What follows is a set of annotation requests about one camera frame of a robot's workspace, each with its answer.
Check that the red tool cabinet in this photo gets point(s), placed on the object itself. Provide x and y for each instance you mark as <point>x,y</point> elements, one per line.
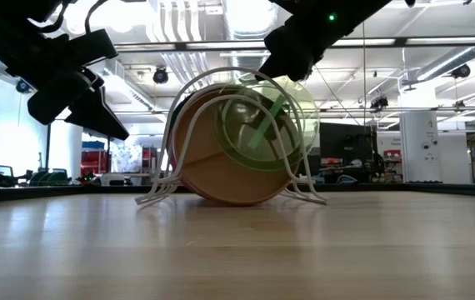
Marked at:
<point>96,160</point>

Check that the black metal frame stand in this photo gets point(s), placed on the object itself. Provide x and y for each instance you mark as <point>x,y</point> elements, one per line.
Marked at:
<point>48,150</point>

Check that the brown divided plate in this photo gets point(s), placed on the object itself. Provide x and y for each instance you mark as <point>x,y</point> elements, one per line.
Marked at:
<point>204,175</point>

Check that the black ceiling spotlight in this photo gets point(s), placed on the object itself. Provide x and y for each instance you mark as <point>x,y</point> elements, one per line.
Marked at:
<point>161,76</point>
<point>23,86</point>
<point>461,71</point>

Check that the white pillar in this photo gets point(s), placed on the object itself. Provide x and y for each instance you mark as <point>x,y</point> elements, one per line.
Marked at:
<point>421,146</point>

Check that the silver ceiling air duct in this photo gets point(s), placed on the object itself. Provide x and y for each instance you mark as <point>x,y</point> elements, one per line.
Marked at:
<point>250,25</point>

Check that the large black monitor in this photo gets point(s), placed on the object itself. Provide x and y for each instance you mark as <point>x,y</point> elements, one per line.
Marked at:
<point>346,141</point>

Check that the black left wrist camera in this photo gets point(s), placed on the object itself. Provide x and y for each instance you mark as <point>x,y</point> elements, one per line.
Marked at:
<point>96,46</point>

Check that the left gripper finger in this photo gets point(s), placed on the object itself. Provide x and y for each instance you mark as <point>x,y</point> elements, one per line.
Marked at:
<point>100,116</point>
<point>62,102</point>

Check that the translucent green divided plate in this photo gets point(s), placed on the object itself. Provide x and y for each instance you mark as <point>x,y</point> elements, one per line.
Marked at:
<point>300,125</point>

